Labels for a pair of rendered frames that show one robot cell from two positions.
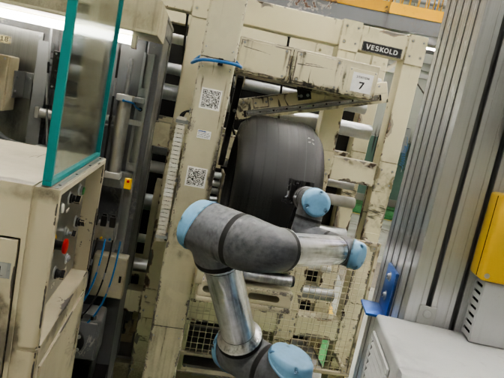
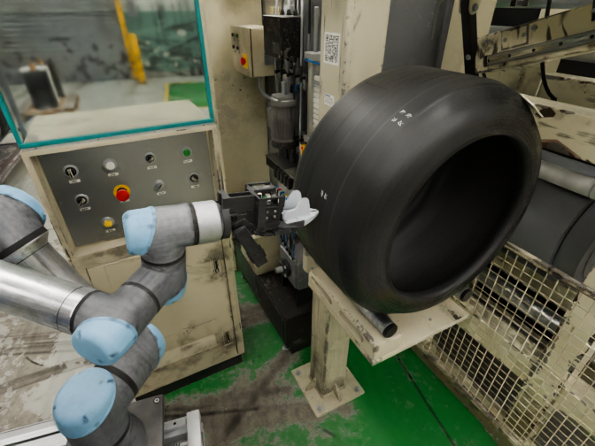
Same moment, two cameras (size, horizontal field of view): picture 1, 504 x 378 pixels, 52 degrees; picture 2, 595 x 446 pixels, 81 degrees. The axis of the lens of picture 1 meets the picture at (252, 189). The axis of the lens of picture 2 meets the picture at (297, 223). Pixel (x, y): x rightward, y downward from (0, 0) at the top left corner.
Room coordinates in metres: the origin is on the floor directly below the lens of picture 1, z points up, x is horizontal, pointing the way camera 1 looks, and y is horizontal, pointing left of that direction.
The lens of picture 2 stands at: (1.47, -0.71, 1.62)
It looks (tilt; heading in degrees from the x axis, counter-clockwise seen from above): 33 degrees down; 70
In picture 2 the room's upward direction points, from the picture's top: straight up
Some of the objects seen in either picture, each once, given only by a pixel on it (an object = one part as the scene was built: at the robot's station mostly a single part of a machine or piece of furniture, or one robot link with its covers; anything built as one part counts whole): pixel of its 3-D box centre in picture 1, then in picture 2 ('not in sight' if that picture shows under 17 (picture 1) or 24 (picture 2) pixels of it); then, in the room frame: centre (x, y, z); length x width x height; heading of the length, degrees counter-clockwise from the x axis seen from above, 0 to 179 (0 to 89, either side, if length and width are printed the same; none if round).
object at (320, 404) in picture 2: not in sight; (327, 380); (1.96, 0.22, 0.02); 0.27 x 0.27 x 0.04; 8
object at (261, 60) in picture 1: (303, 70); not in sight; (2.33, -0.12, 1.71); 0.61 x 0.25 x 0.15; 98
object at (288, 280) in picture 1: (248, 274); (351, 289); (1.88, -0.05, 0.90); 0.35 x 0.05 x 0.05; 98
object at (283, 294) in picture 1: (244, 290); (349, 304); (1.88, -0.05, 0.83); 0.36 x 0.09 x 0.06; 98
